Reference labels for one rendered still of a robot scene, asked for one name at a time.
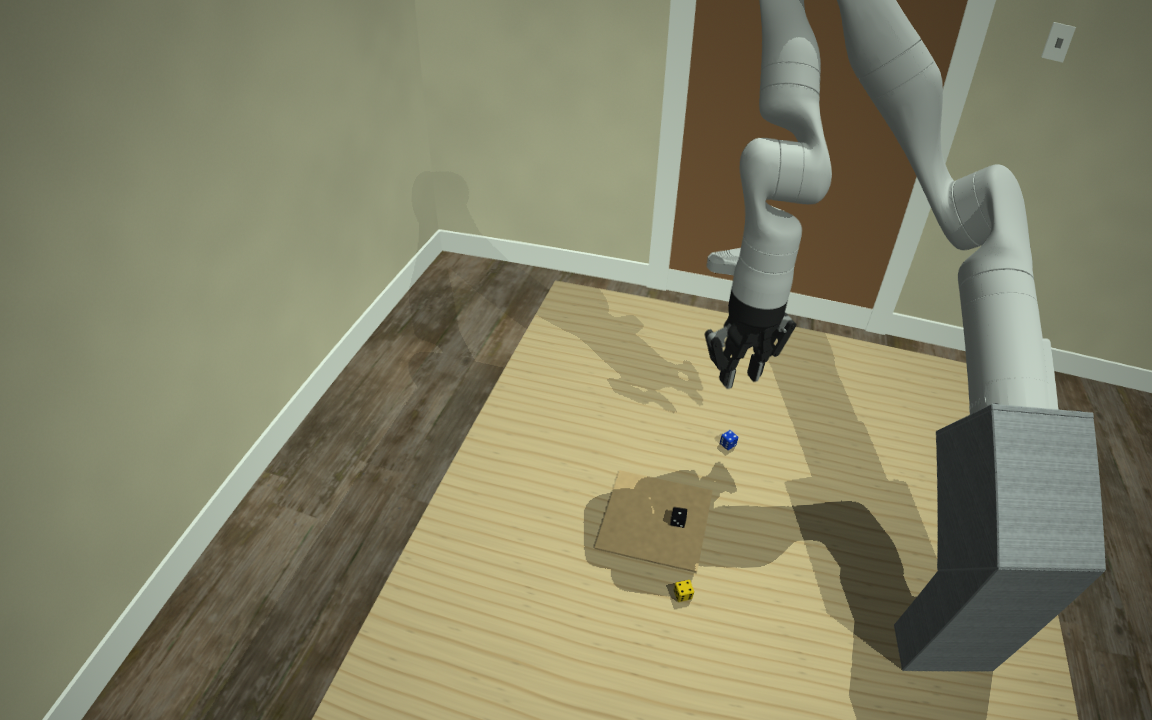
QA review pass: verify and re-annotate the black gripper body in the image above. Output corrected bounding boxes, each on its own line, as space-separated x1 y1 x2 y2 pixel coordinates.
723 291 788 349

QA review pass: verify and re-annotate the tan flat mat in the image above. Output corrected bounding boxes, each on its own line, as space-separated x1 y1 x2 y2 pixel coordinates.
594 470 713 573

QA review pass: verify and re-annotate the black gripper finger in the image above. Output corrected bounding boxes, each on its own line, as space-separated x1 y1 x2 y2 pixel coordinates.
705 323 755 389
746 313 796 382

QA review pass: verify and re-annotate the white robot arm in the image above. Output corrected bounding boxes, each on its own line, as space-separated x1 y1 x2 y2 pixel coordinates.
707 0 1058 414

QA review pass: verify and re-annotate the yellow die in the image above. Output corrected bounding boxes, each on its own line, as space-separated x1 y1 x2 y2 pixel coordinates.
674 579 694 602

